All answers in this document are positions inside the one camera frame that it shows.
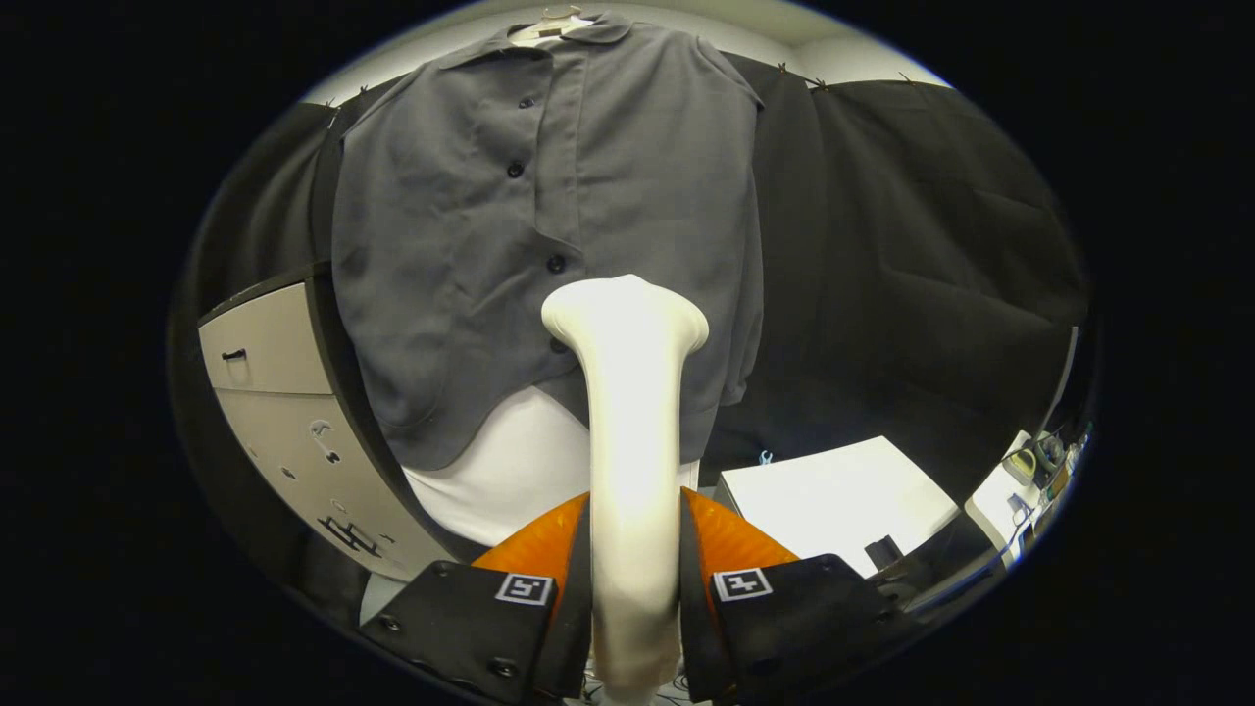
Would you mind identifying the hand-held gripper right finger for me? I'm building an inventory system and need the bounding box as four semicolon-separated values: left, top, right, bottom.
678;486;911;703

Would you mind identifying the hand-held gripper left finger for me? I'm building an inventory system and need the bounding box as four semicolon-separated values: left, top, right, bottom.
358;490;595;705

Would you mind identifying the grey button-up shirt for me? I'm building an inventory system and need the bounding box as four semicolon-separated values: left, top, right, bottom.
330;14;767;473

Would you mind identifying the white box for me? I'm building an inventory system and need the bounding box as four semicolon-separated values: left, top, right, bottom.
716;436;963;580

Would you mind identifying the white mannequin torso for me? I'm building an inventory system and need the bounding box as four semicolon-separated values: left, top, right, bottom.
401;4;703;548

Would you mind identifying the white desk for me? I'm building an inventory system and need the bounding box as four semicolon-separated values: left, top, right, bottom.
965;427;1091;570

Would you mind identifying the grey drawer cabinet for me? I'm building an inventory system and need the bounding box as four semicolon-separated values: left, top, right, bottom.
196;260;491;585

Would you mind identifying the black backdrop cloth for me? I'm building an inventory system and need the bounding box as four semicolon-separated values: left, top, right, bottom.
172;54;1091;629

